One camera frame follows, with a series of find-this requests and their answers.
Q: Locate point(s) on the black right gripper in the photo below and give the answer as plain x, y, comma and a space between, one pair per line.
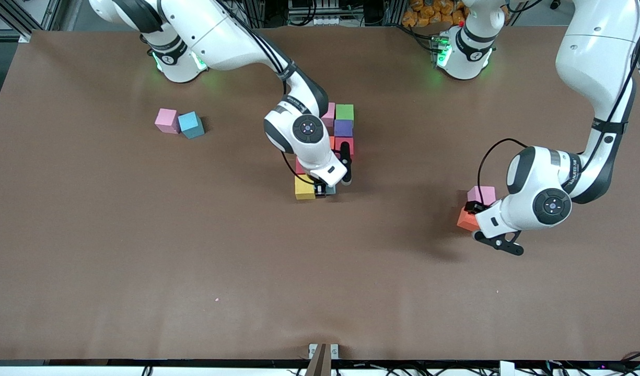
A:
320, 188

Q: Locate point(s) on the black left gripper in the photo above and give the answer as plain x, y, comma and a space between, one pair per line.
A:
473, 207

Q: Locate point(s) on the blue foam cube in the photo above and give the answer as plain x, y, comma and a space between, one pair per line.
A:
191, 125
331, 190

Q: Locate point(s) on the yellow foam cube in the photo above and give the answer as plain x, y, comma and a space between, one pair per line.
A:
303, 190

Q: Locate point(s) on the red foam cube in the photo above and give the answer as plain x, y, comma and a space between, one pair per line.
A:
347, 146
299, 167

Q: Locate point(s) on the purple foam cube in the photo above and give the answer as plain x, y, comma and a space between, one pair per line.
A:
343, 128

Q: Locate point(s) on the pink foam cube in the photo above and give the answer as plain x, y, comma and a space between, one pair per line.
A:
330, 116
484, 192
167, 120

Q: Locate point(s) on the green foam cube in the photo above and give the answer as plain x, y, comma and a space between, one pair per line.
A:
344, 112

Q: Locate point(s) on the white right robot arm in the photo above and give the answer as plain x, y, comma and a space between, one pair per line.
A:
299, 130

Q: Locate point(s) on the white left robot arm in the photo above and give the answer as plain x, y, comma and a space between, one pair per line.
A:
552, 206

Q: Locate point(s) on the white tag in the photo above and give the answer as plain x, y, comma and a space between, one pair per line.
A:
507, 368

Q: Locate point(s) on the white electrical unit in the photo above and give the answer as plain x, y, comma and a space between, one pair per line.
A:
327, 21

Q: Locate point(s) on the pile of orange objects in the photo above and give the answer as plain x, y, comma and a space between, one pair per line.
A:
419, 15

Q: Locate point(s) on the silver metal bracket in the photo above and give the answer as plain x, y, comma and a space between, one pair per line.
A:
312, 349

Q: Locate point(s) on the aluminium frame rail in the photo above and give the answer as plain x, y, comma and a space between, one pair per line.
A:
16, 23

